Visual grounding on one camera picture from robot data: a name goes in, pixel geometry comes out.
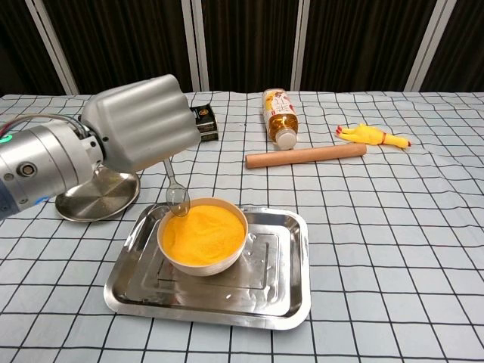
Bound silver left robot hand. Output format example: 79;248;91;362
80;73;203;173

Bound cream round bowl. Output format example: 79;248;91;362
157;197;250;278

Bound dark folding screen white frames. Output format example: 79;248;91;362
0;0;484;96

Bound yellow rubber chicken toy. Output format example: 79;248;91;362
335;123;413;151

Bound amber tea bottle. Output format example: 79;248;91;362
262;88;299;151

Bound black luncheon meat tin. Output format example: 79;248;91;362
188;105;220;143

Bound rectangular steel tray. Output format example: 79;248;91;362
103;202;312;331

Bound round steel plate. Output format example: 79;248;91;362
54;166;141;223

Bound white black checked tablecloth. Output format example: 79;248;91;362
0;90;484;363

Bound clear plastic spoon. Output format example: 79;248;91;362
163;157;192;219

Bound wooden rolling pin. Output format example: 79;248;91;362
244;143;368;170

